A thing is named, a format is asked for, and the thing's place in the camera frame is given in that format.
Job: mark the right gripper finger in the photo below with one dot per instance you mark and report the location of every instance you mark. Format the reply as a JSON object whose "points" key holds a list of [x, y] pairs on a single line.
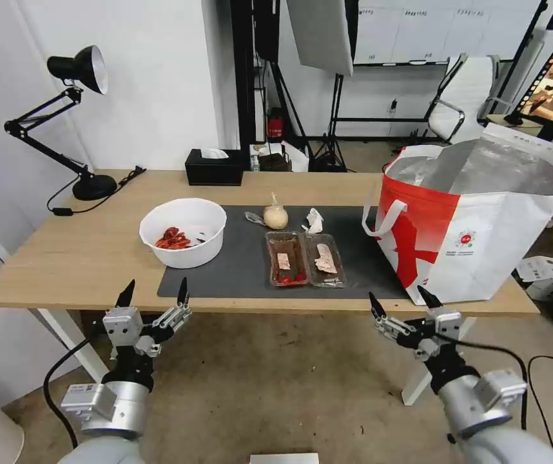
{"points": [[430, 299], [392, 328]]}

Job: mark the black desk lamp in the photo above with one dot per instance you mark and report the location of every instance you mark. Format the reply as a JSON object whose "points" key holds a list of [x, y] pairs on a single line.
{"points": [[94, 186]]}

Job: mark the black tissue box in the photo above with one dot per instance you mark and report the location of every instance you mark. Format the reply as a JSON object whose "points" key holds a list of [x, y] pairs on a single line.
{"points": [[213, 171]]}

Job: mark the clear plastic spoon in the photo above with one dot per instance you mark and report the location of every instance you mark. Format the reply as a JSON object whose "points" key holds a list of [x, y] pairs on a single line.
{"points": [[254, 217]]}

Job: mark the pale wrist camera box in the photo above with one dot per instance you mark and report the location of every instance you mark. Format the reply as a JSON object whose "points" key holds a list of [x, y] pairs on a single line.
{"points": [[446, 326], [122, 326]]}

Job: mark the white office chair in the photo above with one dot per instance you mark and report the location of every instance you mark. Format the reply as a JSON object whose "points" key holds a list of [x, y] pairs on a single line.
{"points": [[465, 92]]}

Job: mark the clear hinged food container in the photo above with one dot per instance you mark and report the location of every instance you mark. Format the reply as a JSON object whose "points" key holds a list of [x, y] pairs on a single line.
{"points": [[300, 261]]}

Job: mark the black light stand tripod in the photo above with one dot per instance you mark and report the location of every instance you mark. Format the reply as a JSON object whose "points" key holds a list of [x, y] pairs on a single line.
{"points": [[338, 121]]}

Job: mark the white whiteboard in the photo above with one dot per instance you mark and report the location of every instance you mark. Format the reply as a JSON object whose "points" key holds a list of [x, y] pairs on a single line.
{"points": [[421, 29]]}

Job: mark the red fire extinguisher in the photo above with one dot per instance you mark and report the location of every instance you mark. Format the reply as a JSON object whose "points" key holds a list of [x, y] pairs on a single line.
{"points": [[275, 126]]}

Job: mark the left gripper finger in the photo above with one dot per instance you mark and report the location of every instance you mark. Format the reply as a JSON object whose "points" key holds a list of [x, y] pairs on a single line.
{"points": [[180, 311], [125, 296]]}

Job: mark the white softbox light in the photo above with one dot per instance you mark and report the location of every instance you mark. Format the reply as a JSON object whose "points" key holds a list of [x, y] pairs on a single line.
{"points": [[322, 34]]}

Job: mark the red white takeout bag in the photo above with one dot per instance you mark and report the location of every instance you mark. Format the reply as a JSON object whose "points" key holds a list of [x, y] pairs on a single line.
{"points": [[474, 251]]}

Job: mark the dark grey table mat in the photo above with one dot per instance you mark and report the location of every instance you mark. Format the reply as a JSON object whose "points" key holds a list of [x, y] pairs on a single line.
{"points": [[238, 270]]}

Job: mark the printed white cardboard box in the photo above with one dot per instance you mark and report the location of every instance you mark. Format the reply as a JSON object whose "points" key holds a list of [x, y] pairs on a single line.
{"points": [[547, 273]]}

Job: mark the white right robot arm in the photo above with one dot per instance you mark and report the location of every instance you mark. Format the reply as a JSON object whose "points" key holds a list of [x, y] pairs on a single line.
{"points": [[479, 411]]}

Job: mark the white robot front shell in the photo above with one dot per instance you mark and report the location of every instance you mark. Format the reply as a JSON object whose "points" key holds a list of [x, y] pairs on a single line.
{"points": [[283, 459]]}

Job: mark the white plastic bowl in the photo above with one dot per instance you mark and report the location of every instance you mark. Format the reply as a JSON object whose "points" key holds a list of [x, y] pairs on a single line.
{"points": [[194, 251]]}

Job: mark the crumpled white tissue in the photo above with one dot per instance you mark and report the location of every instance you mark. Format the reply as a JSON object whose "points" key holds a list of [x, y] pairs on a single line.
{"points": [[314, 221]]}

